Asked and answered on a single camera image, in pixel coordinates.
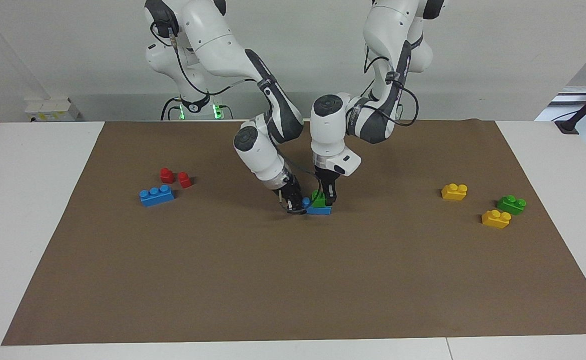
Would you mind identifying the brown table mat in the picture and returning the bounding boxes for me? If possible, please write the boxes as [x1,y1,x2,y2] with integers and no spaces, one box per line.
[1,119,586,347]

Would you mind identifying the white wall socket box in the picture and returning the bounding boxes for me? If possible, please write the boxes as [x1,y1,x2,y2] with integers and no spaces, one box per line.
[24,97,80,123]

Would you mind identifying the yellow two-stud toy brick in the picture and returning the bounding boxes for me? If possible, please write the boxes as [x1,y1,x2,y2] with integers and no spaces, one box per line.
[481,209,512,230]
[441,183,469,202]

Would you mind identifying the blue three-stud toy brick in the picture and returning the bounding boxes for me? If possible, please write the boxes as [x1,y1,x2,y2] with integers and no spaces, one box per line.
[301,196,333,216]
[139,184,176,208]

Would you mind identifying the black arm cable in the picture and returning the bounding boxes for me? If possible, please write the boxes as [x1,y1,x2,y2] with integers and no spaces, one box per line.
[150,20,319,216]
[363,47,420,128]

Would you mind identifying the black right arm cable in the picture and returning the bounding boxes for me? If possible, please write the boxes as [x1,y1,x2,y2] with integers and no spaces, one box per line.
[150,20,319,216]

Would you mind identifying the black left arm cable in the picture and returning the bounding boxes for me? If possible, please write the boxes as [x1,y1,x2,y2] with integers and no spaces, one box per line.
[363,47,420,128]

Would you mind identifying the black slanted stand pole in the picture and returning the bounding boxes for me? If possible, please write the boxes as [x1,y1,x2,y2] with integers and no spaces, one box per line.
[553,79,586,135]

